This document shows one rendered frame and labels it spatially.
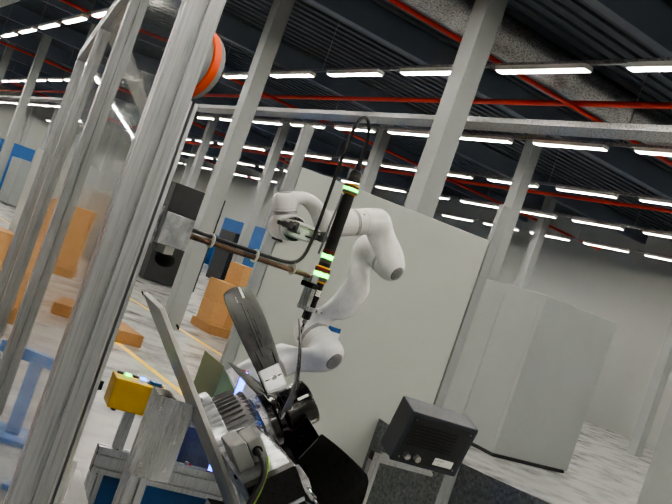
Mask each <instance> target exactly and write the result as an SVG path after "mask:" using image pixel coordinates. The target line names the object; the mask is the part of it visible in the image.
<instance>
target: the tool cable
mask: <svg viewBox="0 0 672 504"><path fill-rule="evenodd" d="M364 119H365V120H366V122H367V136H366V140H365V144H364V147H363V150H362V154H361V157H360V159H359V161H361V162H362V161H363V158H364V155H365V152H366V149H367V146H368V142H369V138H370V132H371V125H370V120H369V118H368V117H367V116H362V117H360V118H359V119H358V120H357V121H356V123H355V124H354V126H353V128H352V130H351V132H350V134H349V137H348V139H347V142H346V144H345V147H344V149H343V152H342V155H341V157H340V160H339V163H338V166H337V168H336V171H335V174H334V177H333V180H332V183H331V185H330V188H329V191H328V194H327V197H326V199H325V202H324V205H323V208H322V211H321V213H320V216H319V219H318V222H317V224H316V227H315V230H314V232H313V235H312V237H311V239H310V242H309V244H308V246H307V248H306V250H305V252H304V253H303V254H302V256H301V257H300V258H298V259H296V260H284V259H280V258H277V257H274V256H271V255H268V254H265V253H262V252H259V250H258V249H254V250H253V249H250V248H248V247H245V246H242V245H239V244H236V243H234V242H231V241H228V240H225V239H223V238H220V237H217V236H215V234H212V233H211V234H209V233H206V232H203V231H200V230H198V229H195V228H193V230H192V232H193V233H196V234H199V235H202V236H205V237H207V238H208V239H211V240H212V243H211V245H206V247H208V248H211V247H212V246H213V245H214V244H215V241H219V242H221V243H224V244H227V245H230V246H233V247H236V248H238V249H241V250H244V251H247V252H250V253H252V254H255V255H256V258H255V260H252V259H250V261H251V262H256V261H257V260H258V258H259V256H261V257H264V258H268V259H271V260H274V261H277V262H281V263H285V264H290V265H289V266H290V267H293V269H294V270H293V272H288V273H289V274H290V275H293V274H294V273H295V272H296V269H297V264H296V263H299V262H300V261H302V260H303V259H304V258H305V256H306V255H307V253H308V252H309V250H310V248H311V246H312V243H313V241H314V239H315V236H316V234H317V231H318V229H319V226H320V223H321V221H322V218H323V215H324V212H325V210H326V207H327V204H328V201H329V198H330V196H331V193H332V190H333V187H334V184H335V182H336V179H337V176H338V173H339V170H340V167H341V165H342V162H343V159H344V156H345V154H346V151H347V148H348V146H349V143H350V141H351V138H352V136H353V134H354V131H355V129H356V128H357V126H358V124H359V123H360V122H361V121H362V120H364Z"/></svg>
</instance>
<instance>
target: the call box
mask: <svg viewBox="0 0 672 504"><path fill-rule="evenodd" d="M153 386H155V385H152V384H150V383H149V380H147V381H144V380H141V379H140V378H139V379H137V378H133V376H131V377H130V376H126V375H125V374H119V373H117V371H113V372H112V375H111V378H110V381H109V383H108V386H107V389H106V392H105V395H104V401H105V403H106V405H107V407H109V408H110V409H111V410H113V411H116V409H117V410H121V411H125V412H129V413H132V414H136V415H140V416H143V413H144V411H145V408H146V405H147V402H148V399H149V396H150V394H151V391H152V388H153ZM155 387H159V386H155ZM159 388H163V389H166V388H165V387H164V385H163V384H162V387H159Z"/></svg>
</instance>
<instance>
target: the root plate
mask: <svg viewBox="0 0 672 504"><path fill-rule="evenodd" d="M281 373H282V375H280V376H278V375H279V374H281ZM258 374H259V376H260V379H261V381H262V383H263V386H264V388H265V390H266V392H267V393H272V392H274V391H276V390H278V389H280V388H282V387H284V386H286V384H287V382H286V379H285V377H284V375H283V372H282V370H281V368H280V366H279V364H278V363H277V364H275V365H273V366H270V367H268V368H266V369H264V370H261V371H259V372H258ZM272 375H276V376H277V378H276V379H275V380H272V378H271V376H272ZM268 379H270V380H269V381H267V382H266V380H268Z"/></svg>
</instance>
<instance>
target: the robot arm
mask: <svg viewBox="0 0 672 504"><path fill-rule="evenodd" d="M299 204H301V205H303V206H304V207H305V208H306V209H307V210H308V212H309V213H310V215H311V218H312V221H313V224H314V227H316V224H317V222H318V219H319V216H320V213H321V211H322V208H323V205H324V204H323V203H322V202H321V201H320V200H319V199H318V198H317V197H315V196H314V195H312V194H310V193H307V192H303V191H282V192H278V193H276V194H275V195H274V198H273V213H274V214H273V216H272V217H271V218H270V220H269V222H268V231H269V233H270V234H271V235H272V236H273V237H274V238H277V239H281V240H285V241H288V242H298V241H300V240H301V241H304V242H308V243H309V242H310V239H311V237H312V235H313V232H314V230H315V228H314V227H312V226H310V225H308V224H306V223H305V221H304V220H303V219H302V218H301V217H299V216H298V214H297V206H298V205H299ZM333 213H334V211H328V210H327V208H326V210H325V212H324V215H323V218H322V221H321V223H320V226H319V229H318V231H317V234H316V236H315V239H314V241H313V243H312V244H316V242H317V241H318V242H321V243H322V240H323V238H324V235H325V233H326V230H327V228H328V225H329V223H330V220H331V218H332V215H333ZM358 235H362V236H360V237H359V238H358V239H357V240H356V242H355V243H354V245H353V247H352V250H351V256H350V266H349V271H348V274H347V277H346V279H345V281H344V282H343V284H342V285H341V286H340V288H339V289H338V291H337V292H336V293H335V295H334V296H333V297H332V298H331V299H330V300H329V301H328V302H327V303H325V304H324V305H323V306H321V307H320V308H318V309H319V310H321V311H322V314H321V315H318V314H315V313H312V316H311V317H310V318H311V319H310V320H307V323H306V324H305V326H304V327H305V328H304V331H302V334H301V341H302V356H301V370H300V372H327V371H331V370H333V369H334V368H336V367H337V366H338V365H339V364H340V363H341V362H342V360H343V358H344V349H343V346H342V345H341V343H340V342H339V340H338V339H337V338H336V337H335V335H334V334H333V333H332V332H331V331H330V329H329V328H328V327H329V325H330V324H331V323H332V322H333V321H335V320H344V319H347V318H349V317H351V316H352V315H353V314H354V313H355V312H356V311H357V310H358V309H359V308H360V306H361V305H362V304H363V302H364V301H365V299H366V298H367V296H368V294H369V291H370V271H371V268H372V269H373V270H374V271H375V272H376V273H377V274H378V275H379V276H380V277H381V278H383V279H384V280H387V281H395V280H397V279H399V278H400V277H401V276H402V275H403V273H404V270H405V258H404V254H403V251H402V249H401V246H400V244H399V242H398V240H397V238H396V236H395V233H394V230H393V225H392V221H391V218H390V216H389V214H388V213H387V212H386V211H385V210H383V209H380V208H362V209H350V211H349V214H348V217H347V220H346V223H345V226H344V229H343V231H342V234H341V237H344V236H358ZM276 348H277V352H278V355H279V359H280V362H279V363H278V364H279V366H280V368H281V370H282V372H283V375H284V377H287V376H289V375H291V374H293V373H295V371H296V365H297V357H298V347H294V346H290V345H287V344H283V343H280V344H277V345H276ZM236 366H237V367H239V368H240V369H243V370H246V371H249V375H251V376H252V377H254V378H255V379H256V380H258V381H259V382H260V379H259V377H258V375H257V372H256V370H255V368H254V366H253V364H252V362H251V360H250V358H249V359H247V360H245V361H243V362H241V363H239V364H237V365H236ZM226 372H227V374H228V376H229V378H230V381H231V383H232V385H233V387H234V390H235V387H236V385H237V382H238V379H239V375H238V374H237V373H236V372H235V371H234V369H233V368H232V367H231V368H230V369H228V370H226ZM242 392H243V393H244V395H245V396H246V397H247V398H248V397H250V396H252V395H253V394H255V392H254V391H253V390H252V389H251V388H250V387H249V386H248V385H247V384H246V383H245V385H244V388H243V391H242Z"/></svg>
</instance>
